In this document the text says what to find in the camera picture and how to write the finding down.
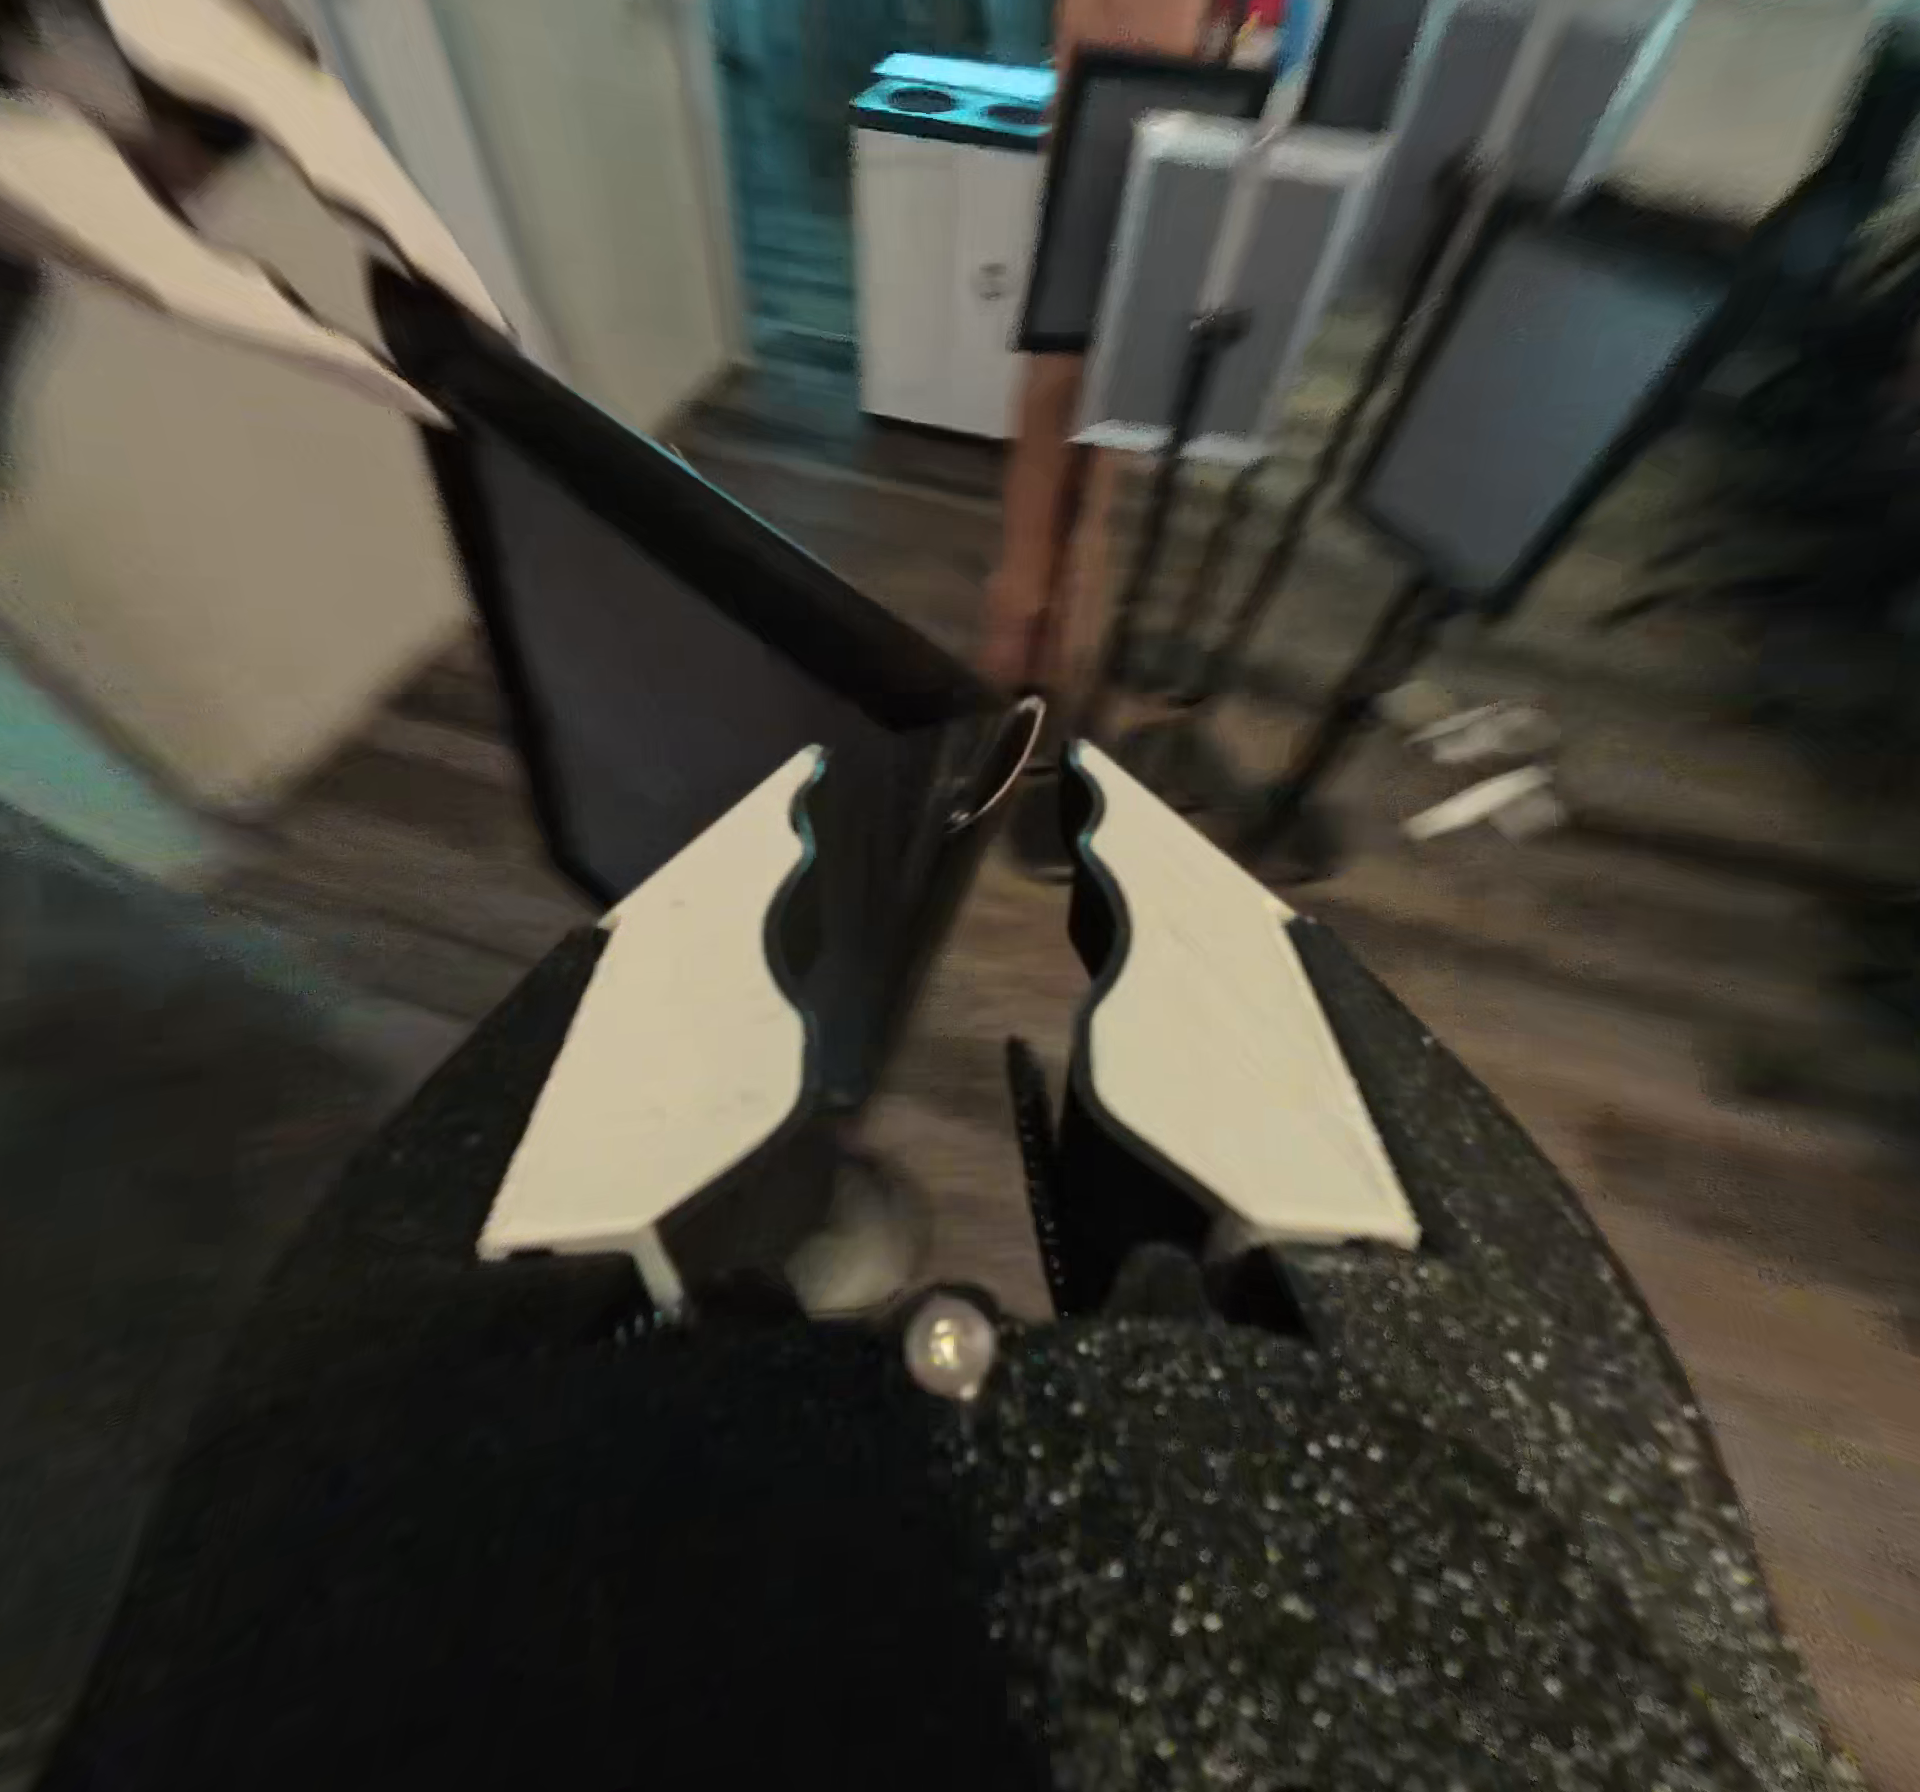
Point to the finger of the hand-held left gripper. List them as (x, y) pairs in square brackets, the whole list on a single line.
[(271, 98), (150, 246)]

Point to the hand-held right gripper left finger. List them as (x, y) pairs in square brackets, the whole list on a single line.
[(661, 1057)]

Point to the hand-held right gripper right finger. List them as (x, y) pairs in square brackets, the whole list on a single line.
[(1231, 1043)]

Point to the black snap frame sign stand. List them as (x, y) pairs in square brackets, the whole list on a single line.
[(676, 713)]

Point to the white power strip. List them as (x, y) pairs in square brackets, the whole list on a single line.
[(1478, 773)]

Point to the white recycling cabinet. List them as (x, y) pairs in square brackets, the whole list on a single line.
[(946, 277)]

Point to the group of floor sign stands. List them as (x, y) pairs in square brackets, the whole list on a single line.
[(1546, 398)]

